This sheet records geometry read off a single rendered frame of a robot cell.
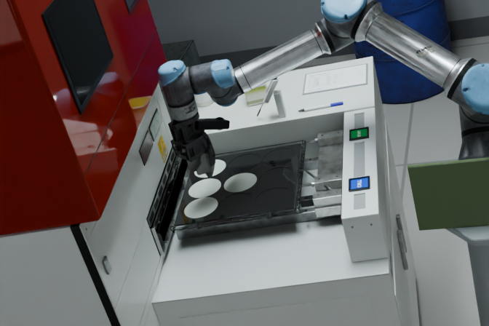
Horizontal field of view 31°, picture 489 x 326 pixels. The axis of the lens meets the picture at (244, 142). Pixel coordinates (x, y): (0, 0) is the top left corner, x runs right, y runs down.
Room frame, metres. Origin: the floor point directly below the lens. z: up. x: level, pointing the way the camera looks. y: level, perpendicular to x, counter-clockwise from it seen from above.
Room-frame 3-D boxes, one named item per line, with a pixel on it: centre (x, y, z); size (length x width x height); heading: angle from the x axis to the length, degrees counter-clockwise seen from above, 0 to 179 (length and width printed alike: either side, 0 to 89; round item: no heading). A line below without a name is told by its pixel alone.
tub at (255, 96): (2.58, -0.08, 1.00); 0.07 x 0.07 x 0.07; 83
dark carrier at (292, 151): (2.21, 0.04, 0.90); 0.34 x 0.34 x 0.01; 76
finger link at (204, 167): (2.15, 0.13, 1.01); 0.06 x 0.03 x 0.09; 124
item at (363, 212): (2.06, -0.29, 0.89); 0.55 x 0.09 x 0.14; 166
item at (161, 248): (2.25, 0.25, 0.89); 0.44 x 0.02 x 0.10; 166
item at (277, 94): (2.42, -0.12, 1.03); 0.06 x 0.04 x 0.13; 76
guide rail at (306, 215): (2.08, 0.02, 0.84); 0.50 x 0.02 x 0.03; 76
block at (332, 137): (2.33, -0.26, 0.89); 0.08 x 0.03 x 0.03; 76
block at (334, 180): (2.09, -0.20, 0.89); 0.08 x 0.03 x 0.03; 76
